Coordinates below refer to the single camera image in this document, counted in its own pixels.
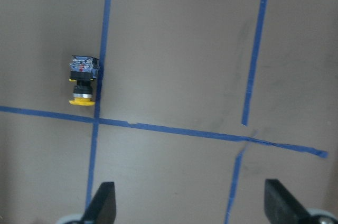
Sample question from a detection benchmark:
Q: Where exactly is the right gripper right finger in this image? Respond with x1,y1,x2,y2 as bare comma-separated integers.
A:
264,179,314,224

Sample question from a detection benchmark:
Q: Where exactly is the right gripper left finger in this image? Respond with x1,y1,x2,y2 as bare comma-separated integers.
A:
82,182,116,224

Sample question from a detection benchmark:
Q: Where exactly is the yellow black push button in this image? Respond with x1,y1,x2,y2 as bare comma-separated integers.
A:
69,55,100,106

